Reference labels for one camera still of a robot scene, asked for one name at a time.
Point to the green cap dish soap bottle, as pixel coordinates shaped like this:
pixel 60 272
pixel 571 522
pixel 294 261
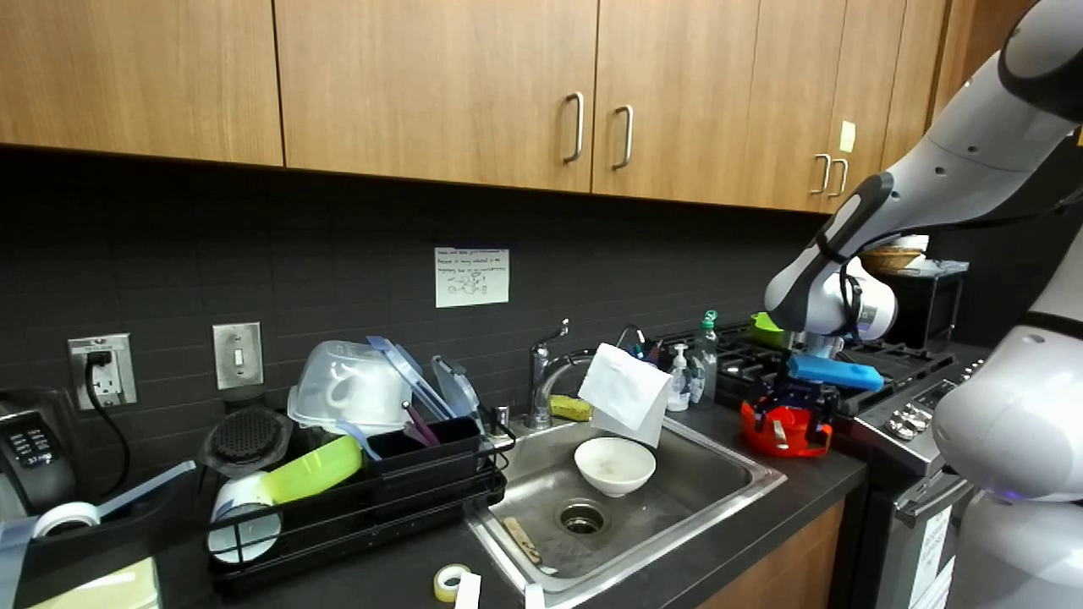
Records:
pixel 705 365

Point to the white ceramic bowl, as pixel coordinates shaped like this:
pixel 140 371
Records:
pixel 613 464

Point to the wooden base cabinet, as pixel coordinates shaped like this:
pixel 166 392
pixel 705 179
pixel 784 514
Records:
pixel 791 568

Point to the clear soap dispenser bottle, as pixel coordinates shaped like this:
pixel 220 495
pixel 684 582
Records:
pixel 677 390

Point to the clear plastic container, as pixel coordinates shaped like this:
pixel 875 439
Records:
pixel 311 383

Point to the black round lid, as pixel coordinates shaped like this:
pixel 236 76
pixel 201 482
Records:
pixel 247 442

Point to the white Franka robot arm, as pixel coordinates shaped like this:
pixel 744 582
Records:
pixel 959 148

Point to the black countertop appliance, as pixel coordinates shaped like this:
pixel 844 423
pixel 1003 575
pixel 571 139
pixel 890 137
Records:
pixel 931 309

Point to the black coffee maker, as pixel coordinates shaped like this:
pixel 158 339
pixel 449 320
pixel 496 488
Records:
pixel 34 450

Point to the wooden cabinet door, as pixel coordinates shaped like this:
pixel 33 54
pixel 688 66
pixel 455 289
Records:
pixel 699 90
pixel 136 72
pixel 429 86
pixel 816 80
pixel 901 69

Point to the small white tape roll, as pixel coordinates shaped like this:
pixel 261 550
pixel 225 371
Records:
pixel 449 582

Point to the brown wooden bowl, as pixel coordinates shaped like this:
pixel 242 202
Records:
pixel 897 256

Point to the white mug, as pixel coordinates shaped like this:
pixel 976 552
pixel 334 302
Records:
pixel 368 392

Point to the large white tape roll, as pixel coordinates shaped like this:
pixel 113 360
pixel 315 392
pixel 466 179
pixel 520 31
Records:
pixel 51 514

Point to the yellow sponge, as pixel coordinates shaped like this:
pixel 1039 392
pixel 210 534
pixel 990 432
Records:
pixel 571 406

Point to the white wall outlet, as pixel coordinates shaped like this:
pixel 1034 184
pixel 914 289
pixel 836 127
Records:
pixel 121 373

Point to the black dish rack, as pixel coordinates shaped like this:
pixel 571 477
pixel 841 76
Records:
pixel 361 517

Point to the stainless steel sink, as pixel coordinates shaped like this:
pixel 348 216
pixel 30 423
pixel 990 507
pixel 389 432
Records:
pixel 677 477

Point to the pale yellow cloth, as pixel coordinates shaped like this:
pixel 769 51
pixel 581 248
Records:
pixel 102 585

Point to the white paper wall sign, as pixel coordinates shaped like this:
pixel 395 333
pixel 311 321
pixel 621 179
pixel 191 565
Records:
pixel 473 276

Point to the chrome faucet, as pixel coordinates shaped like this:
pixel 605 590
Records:
pixel 542 375

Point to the silver light switch plate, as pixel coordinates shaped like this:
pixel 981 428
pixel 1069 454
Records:
pixel 239 356

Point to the yellow green sticky note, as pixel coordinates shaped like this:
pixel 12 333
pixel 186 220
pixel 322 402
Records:
pixel 846 137

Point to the green plastic bowl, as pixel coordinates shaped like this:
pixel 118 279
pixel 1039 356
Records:
pixel 765 330

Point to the stainless gas stove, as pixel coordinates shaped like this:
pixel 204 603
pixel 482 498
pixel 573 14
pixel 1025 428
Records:
pixel 914 416

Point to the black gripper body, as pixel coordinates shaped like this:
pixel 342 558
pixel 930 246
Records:
pixel 806 399

